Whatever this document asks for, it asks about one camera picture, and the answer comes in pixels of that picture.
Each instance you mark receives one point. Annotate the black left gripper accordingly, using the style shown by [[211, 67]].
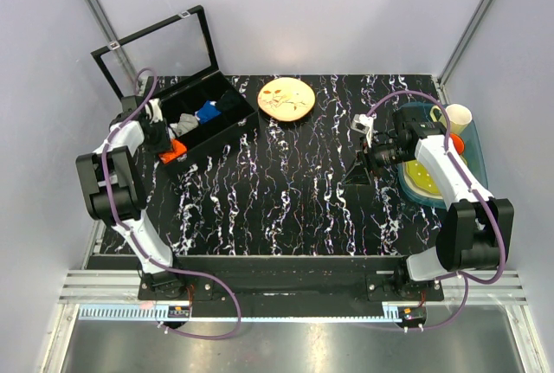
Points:
[[166, 144]]

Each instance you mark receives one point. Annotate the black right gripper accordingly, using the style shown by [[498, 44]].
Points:
[[357, 176]]

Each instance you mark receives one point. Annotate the orange underwear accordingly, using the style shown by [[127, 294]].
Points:
[[176, 151]]

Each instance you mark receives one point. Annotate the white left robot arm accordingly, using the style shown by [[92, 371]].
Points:
[[114, 193]]

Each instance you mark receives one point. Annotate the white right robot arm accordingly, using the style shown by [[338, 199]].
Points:
[[477, 230]]

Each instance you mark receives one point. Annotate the grey rolled underwear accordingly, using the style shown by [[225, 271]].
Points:
[[187, 122]]

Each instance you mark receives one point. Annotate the blue rolled underwear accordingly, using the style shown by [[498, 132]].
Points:
[[207, 112]]

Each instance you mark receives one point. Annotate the black rolled underwear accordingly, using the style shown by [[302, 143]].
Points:
[[228, 101]]

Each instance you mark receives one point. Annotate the yellow-green dotted plate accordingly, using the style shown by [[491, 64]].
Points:
[[417, 182]]

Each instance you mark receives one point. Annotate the black compartment box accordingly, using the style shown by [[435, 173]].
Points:
[[185, 75]]

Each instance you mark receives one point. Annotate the round wooden patterned plate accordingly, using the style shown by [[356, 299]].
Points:
[[286, 99]]

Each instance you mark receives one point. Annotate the orange mug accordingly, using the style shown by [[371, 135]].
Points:
[[458, 143]]

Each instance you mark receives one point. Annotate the blue transparent plastic bin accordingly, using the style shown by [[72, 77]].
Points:
[[472, 155]]

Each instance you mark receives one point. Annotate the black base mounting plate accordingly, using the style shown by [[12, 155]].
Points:
[[372, 278]]

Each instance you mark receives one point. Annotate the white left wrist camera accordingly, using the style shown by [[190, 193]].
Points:
[[153, 111]]

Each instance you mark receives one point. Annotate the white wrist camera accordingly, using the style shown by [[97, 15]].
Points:
[[363, 124], [153, 111]]

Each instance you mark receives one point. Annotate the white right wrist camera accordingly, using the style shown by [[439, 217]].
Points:
[[363, 124]]

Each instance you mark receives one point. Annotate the left aluminium frame post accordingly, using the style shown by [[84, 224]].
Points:
[[107, 30]]

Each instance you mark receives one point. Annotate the aluminium frame post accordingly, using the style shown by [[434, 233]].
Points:
[[473, 25], [107, 30]]

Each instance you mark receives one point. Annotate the cream yellow-handled mug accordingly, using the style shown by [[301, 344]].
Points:
[[460, 117]]

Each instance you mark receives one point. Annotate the right aluminium frame post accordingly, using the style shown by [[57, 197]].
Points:
[[473, 25]]

